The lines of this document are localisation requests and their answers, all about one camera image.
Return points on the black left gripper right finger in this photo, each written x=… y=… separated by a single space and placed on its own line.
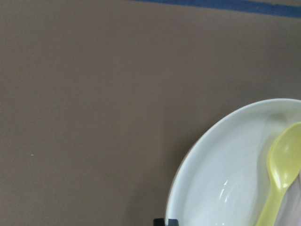
x=173 y=222

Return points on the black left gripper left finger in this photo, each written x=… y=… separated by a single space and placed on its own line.
x=158 y=222

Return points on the white round plate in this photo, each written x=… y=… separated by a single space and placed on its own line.
x=223 y=179

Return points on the yellow plastic spoon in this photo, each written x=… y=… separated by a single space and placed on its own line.
x=283 y=167

